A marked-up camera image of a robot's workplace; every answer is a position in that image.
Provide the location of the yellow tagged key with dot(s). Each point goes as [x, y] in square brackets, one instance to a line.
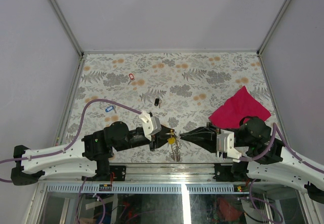
[172, 138]

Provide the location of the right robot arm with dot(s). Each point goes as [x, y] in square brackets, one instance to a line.
[256, 153]

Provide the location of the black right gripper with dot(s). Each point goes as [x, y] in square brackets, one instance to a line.
[204, 137]

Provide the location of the black tagged key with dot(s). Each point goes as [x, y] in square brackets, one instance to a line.
[157, 102]

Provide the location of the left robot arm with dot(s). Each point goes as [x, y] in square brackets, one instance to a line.
[87, 159]

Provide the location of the floral tablecloth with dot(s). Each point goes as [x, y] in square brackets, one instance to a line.
[191, 86]

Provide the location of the white slotted cable duct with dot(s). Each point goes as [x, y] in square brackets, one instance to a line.
[127, 188]

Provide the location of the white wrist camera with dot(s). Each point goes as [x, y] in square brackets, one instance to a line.
[225, 146]
[150, 124]

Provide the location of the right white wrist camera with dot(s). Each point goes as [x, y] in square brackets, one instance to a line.
[225, 146]

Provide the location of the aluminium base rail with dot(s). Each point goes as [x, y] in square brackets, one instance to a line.
[142, 173]

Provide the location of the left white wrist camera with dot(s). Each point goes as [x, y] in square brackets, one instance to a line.
[150, 124]

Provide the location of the blue tagged key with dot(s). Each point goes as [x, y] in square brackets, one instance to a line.
[111, 108]

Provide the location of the red tagged key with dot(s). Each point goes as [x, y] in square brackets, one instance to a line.
[131, 77]

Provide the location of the pink cloth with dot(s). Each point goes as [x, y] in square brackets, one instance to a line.
[240, 105]

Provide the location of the large keyring with yellow grip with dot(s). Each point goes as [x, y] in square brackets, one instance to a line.
[175, 151]

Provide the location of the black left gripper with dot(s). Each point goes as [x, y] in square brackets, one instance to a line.
[160, 139]

